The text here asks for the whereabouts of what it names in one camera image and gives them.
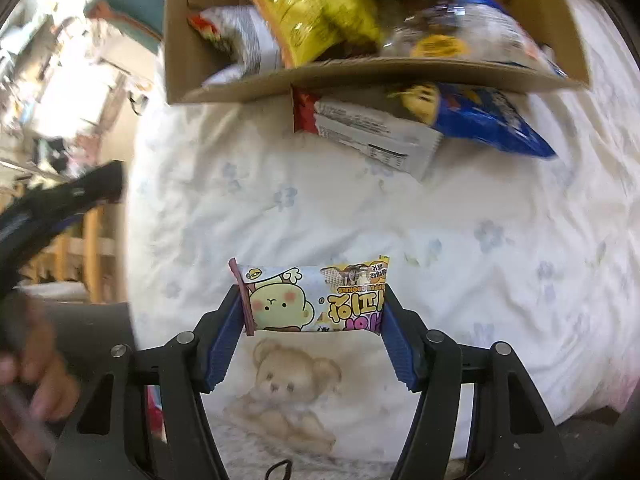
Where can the white blue snack bag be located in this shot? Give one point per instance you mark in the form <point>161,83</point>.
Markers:
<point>493,37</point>

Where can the red white snack bar wrapper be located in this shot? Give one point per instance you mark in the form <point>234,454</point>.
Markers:
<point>402,144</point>

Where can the person's left hand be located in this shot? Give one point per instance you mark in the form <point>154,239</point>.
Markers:
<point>39,363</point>

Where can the brown chocolate snack pack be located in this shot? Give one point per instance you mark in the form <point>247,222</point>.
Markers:
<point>435,32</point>

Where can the wooden stool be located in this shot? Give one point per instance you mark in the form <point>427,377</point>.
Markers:
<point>78,265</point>

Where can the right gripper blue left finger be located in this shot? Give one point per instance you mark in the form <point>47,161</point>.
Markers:
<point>220,331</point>

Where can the dark blue snack bag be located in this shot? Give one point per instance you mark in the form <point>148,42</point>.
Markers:
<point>478,114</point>

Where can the brown cardboard box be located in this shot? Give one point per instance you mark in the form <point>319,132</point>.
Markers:
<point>190,59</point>

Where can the cartoon wafer snack pack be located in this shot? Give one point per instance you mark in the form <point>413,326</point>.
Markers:
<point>313,299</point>

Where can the silver red chip bag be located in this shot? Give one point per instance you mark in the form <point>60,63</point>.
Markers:
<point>242,34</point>

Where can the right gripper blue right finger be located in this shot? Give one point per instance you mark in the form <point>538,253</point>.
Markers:
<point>403,343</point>

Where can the yellow crisp snack bag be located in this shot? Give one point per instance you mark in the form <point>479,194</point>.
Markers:
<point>313,30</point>

